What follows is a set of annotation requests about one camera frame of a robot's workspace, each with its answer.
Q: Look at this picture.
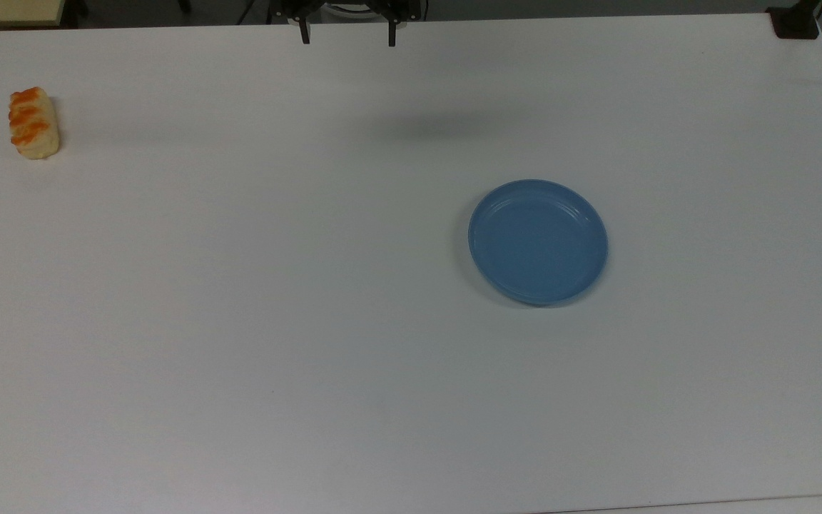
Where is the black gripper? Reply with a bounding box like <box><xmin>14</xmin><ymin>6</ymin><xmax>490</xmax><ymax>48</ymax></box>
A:
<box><xmin>268</xmin><ymin>0</ymin><xmax>426</xmax><ymax>48</ymax></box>

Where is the bread roll with orange topping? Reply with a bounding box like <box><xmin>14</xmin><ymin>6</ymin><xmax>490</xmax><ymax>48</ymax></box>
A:
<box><xmin>9</xmin><ymin>86</ymin><xmax>61</xmax><ymax>160</ymax></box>

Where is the blue round plate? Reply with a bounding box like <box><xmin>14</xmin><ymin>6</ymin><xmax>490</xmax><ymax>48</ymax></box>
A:
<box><xmin>467</xmin><ymin>178</ymin><xmax>609</xmax><ymax>308</ymax></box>

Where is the light wooden table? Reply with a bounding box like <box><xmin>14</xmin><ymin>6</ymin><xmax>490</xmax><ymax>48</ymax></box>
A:
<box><xmin>0</xmin><ymin>0</ymin><xmax>66</xmax><ymax>29</ymax></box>

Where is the black table clamp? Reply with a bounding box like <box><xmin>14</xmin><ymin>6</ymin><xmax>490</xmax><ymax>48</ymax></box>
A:
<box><xmin>766</xmin><ymin>0</ymin><xmax>822</xmax><ymax>41</ymax></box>

